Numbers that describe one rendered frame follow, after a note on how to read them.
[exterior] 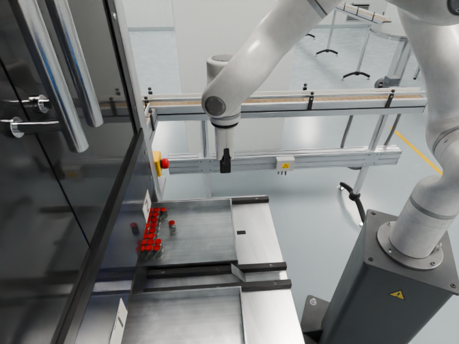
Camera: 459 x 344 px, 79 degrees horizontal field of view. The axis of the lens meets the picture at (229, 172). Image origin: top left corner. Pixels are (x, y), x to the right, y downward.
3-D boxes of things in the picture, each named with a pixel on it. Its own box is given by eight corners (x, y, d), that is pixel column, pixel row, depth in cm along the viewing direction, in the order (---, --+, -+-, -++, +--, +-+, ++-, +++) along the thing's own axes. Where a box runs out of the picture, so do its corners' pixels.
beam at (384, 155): (169, 175, 190) (167, 160, 183) (170, 167, 197) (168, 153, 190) (396, 164, 199) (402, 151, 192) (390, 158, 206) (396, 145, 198)
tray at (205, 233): (119, 274, 80) (117, 267, 78) (137, 209, 101) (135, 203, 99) (238, 267, 82) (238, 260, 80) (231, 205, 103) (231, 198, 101)
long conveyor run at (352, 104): (106, 124, 161) (98, 98, 151) (113, 112, 173) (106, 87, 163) (424, 114, 171) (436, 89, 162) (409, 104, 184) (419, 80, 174)
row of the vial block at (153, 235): (147, 260, 84) (144, 250, 81) (155, 216, 98) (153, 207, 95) (154, 260, 84) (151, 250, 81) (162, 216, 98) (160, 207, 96)
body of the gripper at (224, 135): (210, 109, 78) (211, 143, 85) (211, 127, 70) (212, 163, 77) (236, 108, 79) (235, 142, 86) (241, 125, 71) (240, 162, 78)
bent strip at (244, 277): (231, 284, 78) (231, 272, 74) (230, 275, 80) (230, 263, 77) (281, 281, 79) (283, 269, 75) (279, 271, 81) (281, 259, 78)
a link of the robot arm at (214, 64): (238, 119, 69) (242, 104, 76) (238, 64, 61) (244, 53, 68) (204, 117, 70) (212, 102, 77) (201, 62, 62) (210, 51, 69)
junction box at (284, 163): (276, 171, 189) (277, 160, 184) (274, 167, 193) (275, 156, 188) (293, 170, 190) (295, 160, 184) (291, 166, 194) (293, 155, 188)
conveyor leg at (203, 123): (202, 210, 213) (195, 119, 166) (202, 202, 220) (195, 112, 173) (214, 210, 213) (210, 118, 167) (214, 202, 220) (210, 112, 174)
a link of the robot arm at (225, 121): (207, 103, 77) (208, 112, 79) (209, 117, 70) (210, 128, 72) (238, 102, 77) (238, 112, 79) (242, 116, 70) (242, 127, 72)
